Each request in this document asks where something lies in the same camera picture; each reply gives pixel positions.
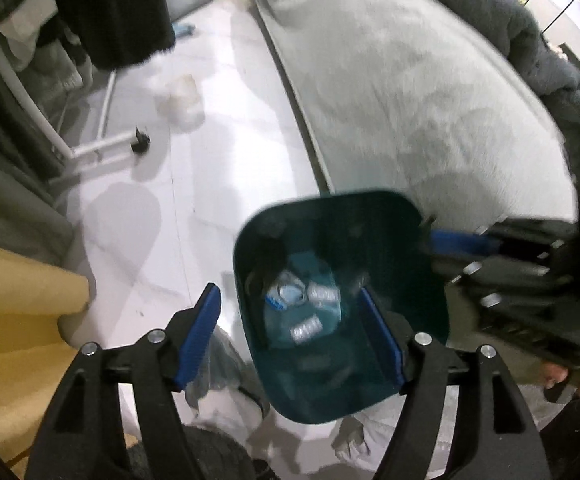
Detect grey hanging cloth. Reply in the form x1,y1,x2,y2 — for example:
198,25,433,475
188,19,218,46
0,0,76,267

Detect white wardrobe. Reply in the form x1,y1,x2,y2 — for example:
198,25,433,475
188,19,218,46
512,0,580,111

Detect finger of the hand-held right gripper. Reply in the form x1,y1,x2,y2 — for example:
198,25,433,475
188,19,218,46
430,229,553,265

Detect person's right hand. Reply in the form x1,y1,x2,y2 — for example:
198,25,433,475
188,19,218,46
540,347,580,408

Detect white plastic bag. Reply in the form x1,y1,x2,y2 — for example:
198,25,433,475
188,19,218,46
185,330,271,443
330,395,411,462

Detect clear plastic packet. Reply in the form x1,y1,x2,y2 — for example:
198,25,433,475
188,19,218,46
290,316,323,346

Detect blue tissue pack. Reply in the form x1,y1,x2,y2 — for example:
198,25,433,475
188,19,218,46
265,270,307,311

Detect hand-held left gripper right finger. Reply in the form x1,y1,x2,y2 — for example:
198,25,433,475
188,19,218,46
359,287,553,480

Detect white clothes rack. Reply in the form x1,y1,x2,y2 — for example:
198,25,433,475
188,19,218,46
0,35,151,183

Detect dark teal waste bin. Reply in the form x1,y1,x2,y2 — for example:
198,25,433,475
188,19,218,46
232,189,453,423

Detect yellow box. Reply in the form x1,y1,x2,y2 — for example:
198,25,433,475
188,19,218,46
0,235,138,463

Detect black hanging garment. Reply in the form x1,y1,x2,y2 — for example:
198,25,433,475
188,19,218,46
50,0,177,69

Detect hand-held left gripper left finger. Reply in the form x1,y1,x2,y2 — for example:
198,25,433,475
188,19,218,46
24,282,221,480

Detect bed with grey-green sheet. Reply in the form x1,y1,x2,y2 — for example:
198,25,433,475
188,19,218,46
247,0,580,241

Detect dark grey fleece blanket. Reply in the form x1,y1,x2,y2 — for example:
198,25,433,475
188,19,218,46
407,0,580,128

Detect clear plastic cup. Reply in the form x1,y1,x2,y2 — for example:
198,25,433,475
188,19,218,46
157,74,205,127

